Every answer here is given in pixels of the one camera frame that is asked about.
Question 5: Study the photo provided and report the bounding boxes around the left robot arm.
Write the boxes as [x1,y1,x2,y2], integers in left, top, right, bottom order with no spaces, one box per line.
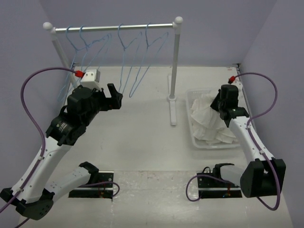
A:
[0,84,123,220]

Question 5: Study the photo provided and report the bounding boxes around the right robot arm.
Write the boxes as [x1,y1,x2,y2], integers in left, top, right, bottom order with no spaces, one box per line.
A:
[211,85,286,198]

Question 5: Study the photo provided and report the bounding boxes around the cream cloth in basket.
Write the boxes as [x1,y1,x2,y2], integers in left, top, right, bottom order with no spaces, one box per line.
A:
[191,93,239,146]

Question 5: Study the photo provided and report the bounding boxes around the white plastic basket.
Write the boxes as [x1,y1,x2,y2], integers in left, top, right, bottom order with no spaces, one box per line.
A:
[185,88,240,150]

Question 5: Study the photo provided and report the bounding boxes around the white clothes rack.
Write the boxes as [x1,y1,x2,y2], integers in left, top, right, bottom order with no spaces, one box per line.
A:
[43,16,183,126]

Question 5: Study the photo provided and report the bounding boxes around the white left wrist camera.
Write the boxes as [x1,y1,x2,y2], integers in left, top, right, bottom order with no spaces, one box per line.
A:
[80,69,101,90]

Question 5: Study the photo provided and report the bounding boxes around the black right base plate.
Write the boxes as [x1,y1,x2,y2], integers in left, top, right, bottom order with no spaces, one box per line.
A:
[197,177,242,199]

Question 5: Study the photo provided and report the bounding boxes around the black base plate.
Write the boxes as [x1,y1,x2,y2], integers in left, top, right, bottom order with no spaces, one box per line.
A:
[197,177,242,199]
[68,171,114,200]

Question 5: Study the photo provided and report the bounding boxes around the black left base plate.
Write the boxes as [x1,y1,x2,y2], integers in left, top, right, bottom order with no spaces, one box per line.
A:
[68,171,114,200]

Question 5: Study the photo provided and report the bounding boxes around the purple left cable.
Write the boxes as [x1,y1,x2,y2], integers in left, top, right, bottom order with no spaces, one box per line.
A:
[0,67,121,228]

